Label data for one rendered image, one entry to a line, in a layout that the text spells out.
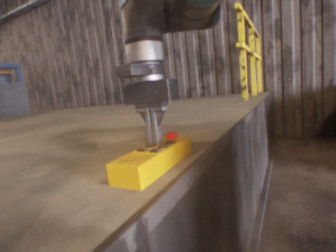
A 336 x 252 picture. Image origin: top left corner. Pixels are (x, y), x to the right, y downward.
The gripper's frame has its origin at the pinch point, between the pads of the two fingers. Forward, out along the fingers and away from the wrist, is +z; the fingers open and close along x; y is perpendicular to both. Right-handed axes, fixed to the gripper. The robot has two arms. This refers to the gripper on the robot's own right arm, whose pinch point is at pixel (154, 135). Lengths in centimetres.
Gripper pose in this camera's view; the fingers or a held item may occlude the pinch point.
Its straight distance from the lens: 55.7
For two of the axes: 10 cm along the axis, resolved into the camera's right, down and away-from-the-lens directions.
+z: 1.1, 9.8, 1.6
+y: 4.6, -1.9, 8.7
